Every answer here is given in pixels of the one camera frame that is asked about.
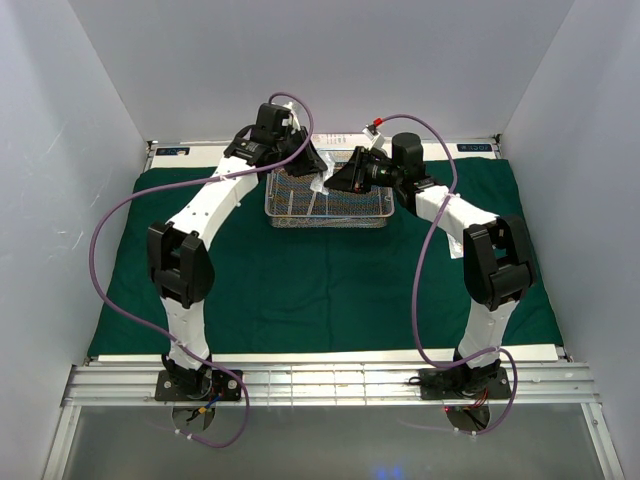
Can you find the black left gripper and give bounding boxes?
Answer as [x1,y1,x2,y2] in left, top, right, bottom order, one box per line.
[275,127,329,179]

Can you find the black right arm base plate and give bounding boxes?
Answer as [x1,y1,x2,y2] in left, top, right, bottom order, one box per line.
[407,367,512,400]

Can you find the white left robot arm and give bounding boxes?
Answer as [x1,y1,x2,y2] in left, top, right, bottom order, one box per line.
[147,101,326,400]

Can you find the white paper sheet at back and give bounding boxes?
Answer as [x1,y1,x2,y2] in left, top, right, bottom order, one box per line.
[311,133,369,150]

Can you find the silver tweezers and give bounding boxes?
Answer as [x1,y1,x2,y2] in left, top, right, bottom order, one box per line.
[272,216,352,228]

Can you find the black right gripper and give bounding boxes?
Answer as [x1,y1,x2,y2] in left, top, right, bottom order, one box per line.
[323,147,402,195]

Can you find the blue label right corner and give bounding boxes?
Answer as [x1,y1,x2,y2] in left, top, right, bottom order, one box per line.
[456,143,493,152]

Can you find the blue label corner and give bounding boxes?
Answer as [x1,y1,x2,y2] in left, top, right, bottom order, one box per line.
[155,147,190,156]
[456,143,493,152]

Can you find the silver surgical scissors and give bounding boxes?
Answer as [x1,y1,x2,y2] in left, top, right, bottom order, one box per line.
[306,191,317,216]

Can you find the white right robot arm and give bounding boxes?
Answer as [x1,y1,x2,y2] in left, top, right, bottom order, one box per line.
[324,119,536,397]

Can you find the blue label left corner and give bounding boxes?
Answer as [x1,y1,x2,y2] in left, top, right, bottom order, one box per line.
[155,147,190,156]

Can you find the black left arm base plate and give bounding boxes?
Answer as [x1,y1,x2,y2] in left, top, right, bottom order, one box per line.
[154,367,243,402]

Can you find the metal wire mesh tray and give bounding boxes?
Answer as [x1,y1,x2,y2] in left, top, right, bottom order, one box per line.
[264,168,395,229]

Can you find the aluminium front frame rail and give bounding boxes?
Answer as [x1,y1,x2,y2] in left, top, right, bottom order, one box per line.
[62,362,600,407]

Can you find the clear pouch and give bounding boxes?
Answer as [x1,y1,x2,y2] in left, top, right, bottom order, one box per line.
[447,234,464,259]
[309,176,329,196]

